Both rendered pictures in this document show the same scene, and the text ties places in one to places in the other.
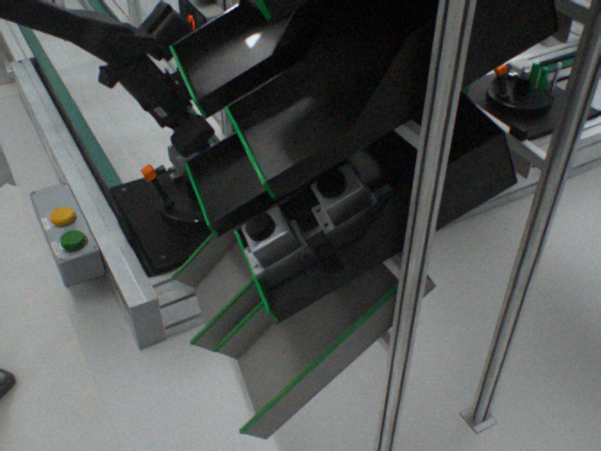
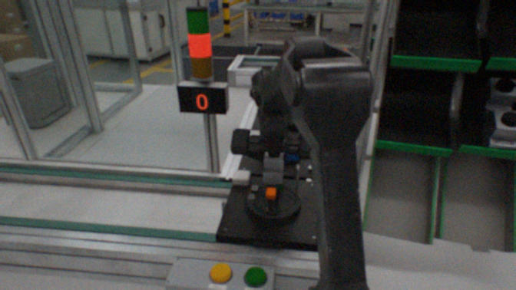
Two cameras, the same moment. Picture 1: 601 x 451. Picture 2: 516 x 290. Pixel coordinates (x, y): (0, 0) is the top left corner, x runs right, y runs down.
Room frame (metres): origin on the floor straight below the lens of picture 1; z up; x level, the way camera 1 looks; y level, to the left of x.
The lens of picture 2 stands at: (0.54, 0.74, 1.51)
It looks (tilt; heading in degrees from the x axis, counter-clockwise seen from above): 29 degrees down; 307
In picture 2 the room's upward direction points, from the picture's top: straight up
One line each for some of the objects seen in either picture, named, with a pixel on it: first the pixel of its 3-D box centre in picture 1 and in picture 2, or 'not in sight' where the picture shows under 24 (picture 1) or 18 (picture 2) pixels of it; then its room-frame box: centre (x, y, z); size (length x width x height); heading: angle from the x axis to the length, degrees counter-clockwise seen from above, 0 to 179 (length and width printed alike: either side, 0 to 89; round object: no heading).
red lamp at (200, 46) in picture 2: not in sight; (200, 44); (1.14, 0.17, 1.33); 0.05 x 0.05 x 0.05
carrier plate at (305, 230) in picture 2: (198, 208); (272, 208); (0.92, 0.18, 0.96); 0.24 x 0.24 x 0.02; 29
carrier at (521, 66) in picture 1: (522, 81); not in sight; (1.28, -0.47, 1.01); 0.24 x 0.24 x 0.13; 29
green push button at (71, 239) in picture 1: (72, 242); (256, 277); (0.82, 0.37, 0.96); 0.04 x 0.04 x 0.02
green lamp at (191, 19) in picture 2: not in sight; (197, 21); (1.14, 0.17, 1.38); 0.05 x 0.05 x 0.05
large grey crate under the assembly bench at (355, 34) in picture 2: not in sight; (366, 32); (2.62, -5.08, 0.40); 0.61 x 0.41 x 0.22; 21
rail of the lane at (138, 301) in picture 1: (75, 172); (146, 258); (1.08, 0.45, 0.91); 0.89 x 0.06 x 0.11; 29
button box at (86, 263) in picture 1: (66, 231); (221, 284); (0.88, 0.41, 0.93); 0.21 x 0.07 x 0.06; 29
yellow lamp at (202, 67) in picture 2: not in sight; (201, 65); (1.14, 0.17, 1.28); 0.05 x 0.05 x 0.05
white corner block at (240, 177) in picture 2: not in sight; (241, 179); (1.05, 0.14, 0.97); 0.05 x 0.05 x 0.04; 29
